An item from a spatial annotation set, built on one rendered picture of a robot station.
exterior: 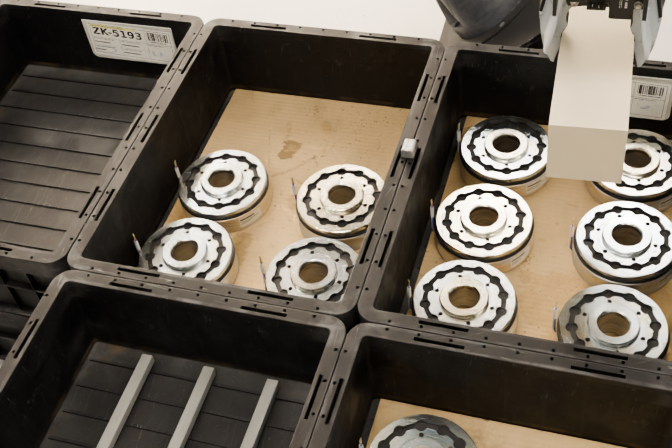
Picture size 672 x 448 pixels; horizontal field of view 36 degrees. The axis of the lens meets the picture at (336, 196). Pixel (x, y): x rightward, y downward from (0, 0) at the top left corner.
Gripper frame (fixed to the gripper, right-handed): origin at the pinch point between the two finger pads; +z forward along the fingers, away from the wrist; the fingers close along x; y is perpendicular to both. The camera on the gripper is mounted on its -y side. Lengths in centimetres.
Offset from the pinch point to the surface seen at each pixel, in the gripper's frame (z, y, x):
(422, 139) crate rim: 15.8, -2.5, -16.8
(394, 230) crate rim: 15.8, 10.1, -17.2
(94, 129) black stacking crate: 26, -10, -61
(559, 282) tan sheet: 25.8, 6.4, -1.5
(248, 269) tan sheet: 25.8, 9.5, -34.2
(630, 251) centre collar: 22.1, 4.4, 5.1
